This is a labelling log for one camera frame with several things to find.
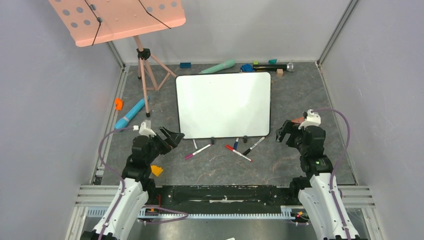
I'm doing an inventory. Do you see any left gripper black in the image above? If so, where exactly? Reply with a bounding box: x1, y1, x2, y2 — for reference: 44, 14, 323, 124
145, 126, 184, 164

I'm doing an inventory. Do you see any green capped whiteboard marker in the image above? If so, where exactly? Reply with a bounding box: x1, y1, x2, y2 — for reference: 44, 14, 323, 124
192, 139, 198, 150

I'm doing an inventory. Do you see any white whiteboard black frame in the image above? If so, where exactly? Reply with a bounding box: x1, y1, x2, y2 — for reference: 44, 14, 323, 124
175, 72, 272, 140

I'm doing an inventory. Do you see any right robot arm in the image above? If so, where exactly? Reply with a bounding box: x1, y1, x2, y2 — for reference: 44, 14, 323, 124
276, 120, 361, 240

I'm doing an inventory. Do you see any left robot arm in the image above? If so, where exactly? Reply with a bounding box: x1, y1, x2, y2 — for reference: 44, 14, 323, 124
80, 123, 185, 240

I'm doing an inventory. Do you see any magenta capped whiteboard marker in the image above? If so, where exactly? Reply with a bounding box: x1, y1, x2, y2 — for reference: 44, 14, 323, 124
184, 143, 213, 160

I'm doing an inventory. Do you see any black capped whiteboard marker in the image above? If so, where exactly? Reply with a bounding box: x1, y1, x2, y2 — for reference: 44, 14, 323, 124
242, 136, 266, 156

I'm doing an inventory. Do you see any blue capped whiteboard marker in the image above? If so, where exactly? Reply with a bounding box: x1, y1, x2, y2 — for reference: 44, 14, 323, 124
233, 137, 240, 150

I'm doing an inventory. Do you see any red capped whiteboard marker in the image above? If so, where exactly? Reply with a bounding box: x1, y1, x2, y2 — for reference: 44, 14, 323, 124
225, 144, 253, 162

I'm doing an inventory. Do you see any orange plastic piece right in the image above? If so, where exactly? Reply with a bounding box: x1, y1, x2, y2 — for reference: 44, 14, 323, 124
292, 117, 305, 124

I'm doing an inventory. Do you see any yellow stepped block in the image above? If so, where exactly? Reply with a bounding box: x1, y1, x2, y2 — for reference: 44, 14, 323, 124
150, 165, 164, 177

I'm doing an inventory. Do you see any blue cylinder tube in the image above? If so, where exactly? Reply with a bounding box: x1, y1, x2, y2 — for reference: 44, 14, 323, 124
114, 98, 146, 129

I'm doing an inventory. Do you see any wooden cube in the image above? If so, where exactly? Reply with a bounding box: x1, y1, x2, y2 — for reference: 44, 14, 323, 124
276, 68, 284, 78

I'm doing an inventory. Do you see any black microphone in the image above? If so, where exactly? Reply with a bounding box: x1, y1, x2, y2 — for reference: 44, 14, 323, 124
252, 62, 294, 72

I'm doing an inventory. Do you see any orange piece left edge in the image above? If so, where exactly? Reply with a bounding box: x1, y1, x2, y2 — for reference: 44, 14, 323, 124
114, 98, 124, 111

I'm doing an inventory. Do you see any blue lego brick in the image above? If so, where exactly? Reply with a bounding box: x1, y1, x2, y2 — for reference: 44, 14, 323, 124
179, 62, 192, 69

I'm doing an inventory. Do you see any mint green tube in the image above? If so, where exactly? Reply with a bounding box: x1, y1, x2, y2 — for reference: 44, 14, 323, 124
199, 59, 236, 74

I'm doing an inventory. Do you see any pink music stand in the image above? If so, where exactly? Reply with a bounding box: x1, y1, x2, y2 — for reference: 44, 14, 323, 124
49, 0, 186, 117

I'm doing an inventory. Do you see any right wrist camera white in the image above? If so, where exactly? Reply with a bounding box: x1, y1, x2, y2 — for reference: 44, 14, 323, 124
298, 109, 322, 130

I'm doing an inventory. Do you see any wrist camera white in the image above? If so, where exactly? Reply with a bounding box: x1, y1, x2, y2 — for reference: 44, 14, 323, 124
132, 120, 157, 138
298, 109, 322, 130

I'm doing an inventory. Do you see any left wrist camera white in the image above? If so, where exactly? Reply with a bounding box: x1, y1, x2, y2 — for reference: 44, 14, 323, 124
132, 120, 157, 138

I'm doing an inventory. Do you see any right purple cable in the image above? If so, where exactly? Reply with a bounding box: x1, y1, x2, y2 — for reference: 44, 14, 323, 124
311, 107, 353, 240

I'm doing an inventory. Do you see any purple cable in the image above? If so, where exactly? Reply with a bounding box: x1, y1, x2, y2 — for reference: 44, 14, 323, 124
311, 107, 353, 240
96, 127, 190, 240

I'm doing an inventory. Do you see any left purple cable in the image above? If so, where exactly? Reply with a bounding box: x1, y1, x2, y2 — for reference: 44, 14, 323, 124
96, 127, 190, 240

